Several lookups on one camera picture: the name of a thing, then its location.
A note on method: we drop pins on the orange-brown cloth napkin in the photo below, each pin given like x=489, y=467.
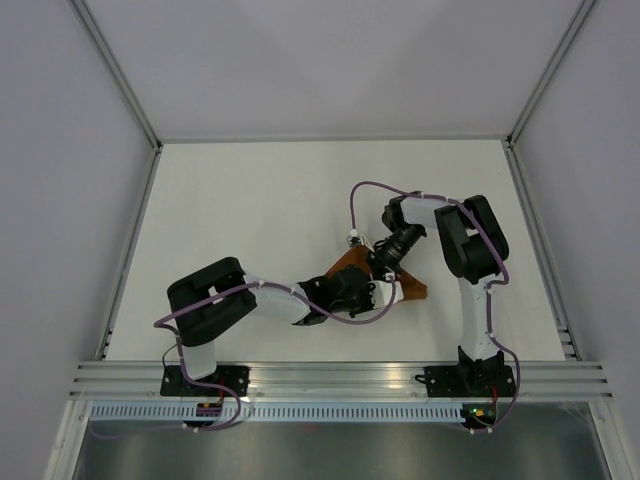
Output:
x=359, y=256

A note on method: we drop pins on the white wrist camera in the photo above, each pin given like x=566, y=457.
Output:
x=356, y=238
x=385, y=292

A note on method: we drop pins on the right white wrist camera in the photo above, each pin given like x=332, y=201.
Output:
x=356, y=238

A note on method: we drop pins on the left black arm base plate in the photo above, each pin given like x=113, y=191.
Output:
x=235, y=378

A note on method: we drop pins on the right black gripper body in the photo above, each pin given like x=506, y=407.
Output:
x=391, y=253

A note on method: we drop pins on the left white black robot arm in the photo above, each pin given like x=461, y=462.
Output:
x=210, y=301

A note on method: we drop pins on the left aluminium frame post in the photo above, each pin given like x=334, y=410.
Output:
x=85, y=16

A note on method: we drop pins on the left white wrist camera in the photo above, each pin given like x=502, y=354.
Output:
x=385, y=292

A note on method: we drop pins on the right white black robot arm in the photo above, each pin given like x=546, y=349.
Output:
x=475, y=250

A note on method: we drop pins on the aluminium frame post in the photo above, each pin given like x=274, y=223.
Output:
x=85, y=16
x=556, y=60

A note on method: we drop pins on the right aluminium frame post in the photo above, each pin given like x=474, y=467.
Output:
x=556, y=60

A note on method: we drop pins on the white slotted cable duct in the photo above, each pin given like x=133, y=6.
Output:
x=280, y=411

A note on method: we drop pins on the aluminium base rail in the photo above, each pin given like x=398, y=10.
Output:
x=555, y=381

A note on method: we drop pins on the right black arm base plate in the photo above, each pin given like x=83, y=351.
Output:
x=453, y=382

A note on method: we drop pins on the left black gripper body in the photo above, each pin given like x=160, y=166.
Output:
x=360, y=303

